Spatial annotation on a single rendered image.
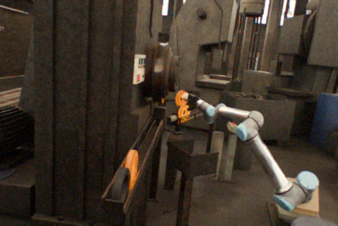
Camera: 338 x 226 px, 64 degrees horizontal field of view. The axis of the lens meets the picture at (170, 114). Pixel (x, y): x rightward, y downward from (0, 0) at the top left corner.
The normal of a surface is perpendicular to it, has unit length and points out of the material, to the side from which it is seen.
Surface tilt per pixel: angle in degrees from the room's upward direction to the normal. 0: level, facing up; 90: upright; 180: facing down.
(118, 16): 90
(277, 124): 90
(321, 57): 90
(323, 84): 90
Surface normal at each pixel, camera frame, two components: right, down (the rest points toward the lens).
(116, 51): -0.09, 0.20
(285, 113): 0.17, 0.22
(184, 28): -0.33, 0.17
